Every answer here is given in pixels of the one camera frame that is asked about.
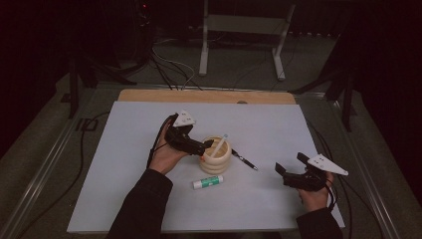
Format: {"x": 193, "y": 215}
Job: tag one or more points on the white pen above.
{"x": 219, "y": 146}

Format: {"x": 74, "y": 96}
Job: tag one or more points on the person's left hand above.
{"x": 166, "y": 156}

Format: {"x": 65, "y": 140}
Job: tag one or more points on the person's right hand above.
{"x": 315, "y": 199}

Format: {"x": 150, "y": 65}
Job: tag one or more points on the green and white glue stick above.
{"x": 209, "y": 182}

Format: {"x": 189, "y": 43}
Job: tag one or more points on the white table sheet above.
{"x": 132, "y": 166}

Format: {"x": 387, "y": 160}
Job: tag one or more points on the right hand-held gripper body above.
{"x": 308, "y": 181}

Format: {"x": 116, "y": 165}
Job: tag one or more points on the black floor stand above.
{"x": 73, "y": 89}
{"x": 346, "y": 99}

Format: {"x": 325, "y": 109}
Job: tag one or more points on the grey metal stand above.
{"x": 245, "y": 25}

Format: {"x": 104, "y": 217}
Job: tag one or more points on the black pen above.
{"x": 244, "y": 160}

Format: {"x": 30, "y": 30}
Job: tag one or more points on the cream duck pen holder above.
{"x": 215, "y": 165}

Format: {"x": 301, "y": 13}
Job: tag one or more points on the black tripod with red light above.
{"x": 143, "y": 30}

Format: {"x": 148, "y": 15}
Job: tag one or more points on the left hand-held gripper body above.
{"x": 180, "y": 137}

